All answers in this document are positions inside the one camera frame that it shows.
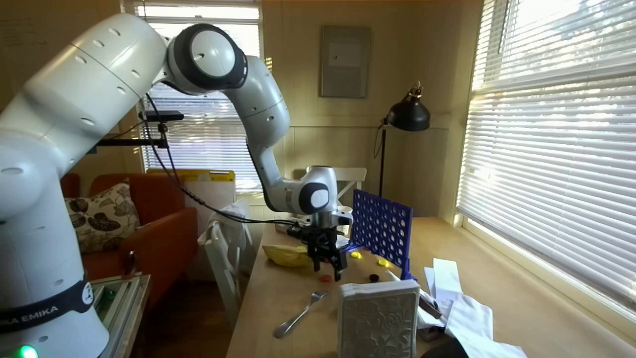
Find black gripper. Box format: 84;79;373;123
305;222;351;282

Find blue plastic gameboard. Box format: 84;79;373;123
345;188;414;280

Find yellow banana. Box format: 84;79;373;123
263;242;315;270

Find white paper cup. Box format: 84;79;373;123
333;204;355;234

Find illustrated paperback book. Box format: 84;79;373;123
275;218;311;242

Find silver metal spoon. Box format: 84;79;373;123
273;288;333;339

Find white patterned tissue box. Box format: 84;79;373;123
337;276;422;358

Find white wooden chair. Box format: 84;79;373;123
198;216;257;329
335;164;369;220

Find white quilted towel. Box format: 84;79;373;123
218;202;255;250

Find white paper sheet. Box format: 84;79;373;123
444;292;530;358
424;256;466;313

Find black round object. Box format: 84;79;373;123
420;333;470;358

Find orange armchair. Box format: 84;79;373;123
59;170;200;313

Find black floor lamp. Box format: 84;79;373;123
377;79;434;198

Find stacked framed panels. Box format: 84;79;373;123
92;272;154;358

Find floral patterned cushion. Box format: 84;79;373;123
66;182;144;254

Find white window blinds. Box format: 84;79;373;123
456;0;636;313

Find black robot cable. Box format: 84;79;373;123
142;91;297;226

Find window with white frame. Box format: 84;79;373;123
132;0;271;194

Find framed wall picture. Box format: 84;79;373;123
317;23;375;101

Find black camera on stand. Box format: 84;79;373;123
92;107;188;152

